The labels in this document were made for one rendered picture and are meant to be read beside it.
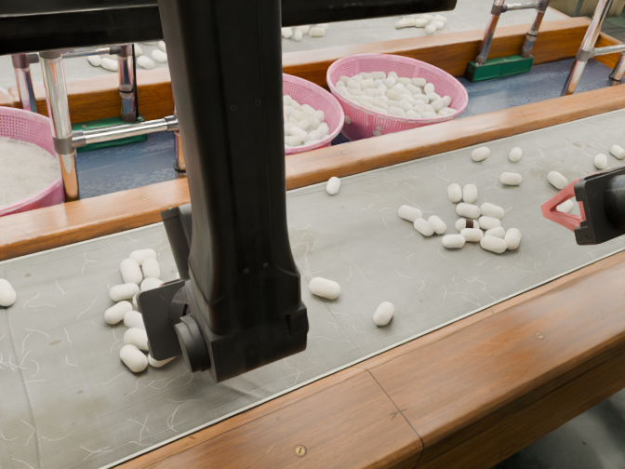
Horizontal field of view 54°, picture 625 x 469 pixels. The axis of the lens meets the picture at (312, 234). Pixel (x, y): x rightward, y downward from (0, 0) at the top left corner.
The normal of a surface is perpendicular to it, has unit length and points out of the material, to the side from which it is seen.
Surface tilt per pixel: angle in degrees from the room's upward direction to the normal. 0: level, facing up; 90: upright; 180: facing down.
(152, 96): 90
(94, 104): 90
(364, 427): 0
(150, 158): 0
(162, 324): 48
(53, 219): 0
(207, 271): 87
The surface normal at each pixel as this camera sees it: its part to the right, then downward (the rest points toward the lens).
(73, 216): 0.13, -0.76
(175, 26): -0.88, 0.31
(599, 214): 0.48, -0.05
